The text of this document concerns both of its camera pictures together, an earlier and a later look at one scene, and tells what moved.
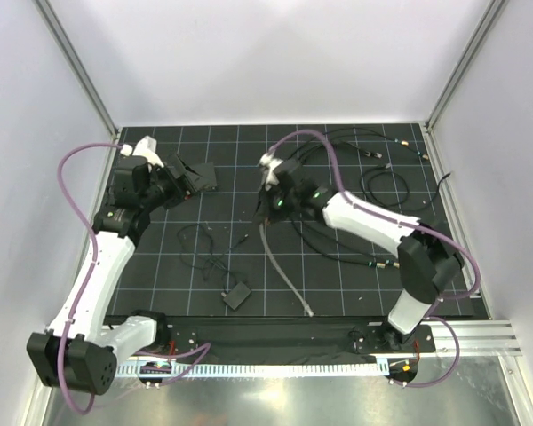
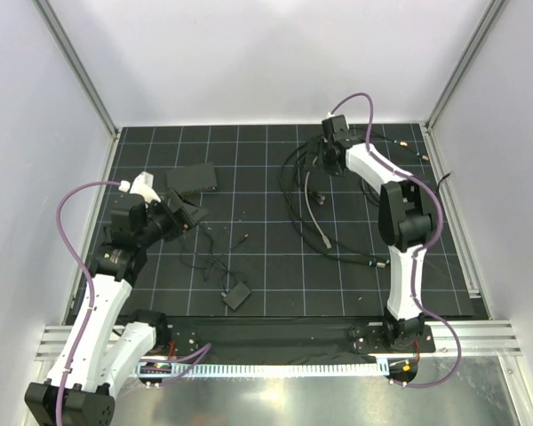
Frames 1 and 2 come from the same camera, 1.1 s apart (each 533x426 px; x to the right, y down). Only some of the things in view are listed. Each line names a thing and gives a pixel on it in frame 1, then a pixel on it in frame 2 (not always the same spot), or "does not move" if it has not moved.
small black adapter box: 236,295 does not move
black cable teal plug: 434,198 -> 403,144
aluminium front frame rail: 475,341 does not move
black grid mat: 210,256 does not move
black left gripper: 182,187 -> 184,218
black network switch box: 207,178 does not move
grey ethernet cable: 283,276 -> 309,210
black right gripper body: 279,204 -> 331,167
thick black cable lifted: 358,130 -> 377,264
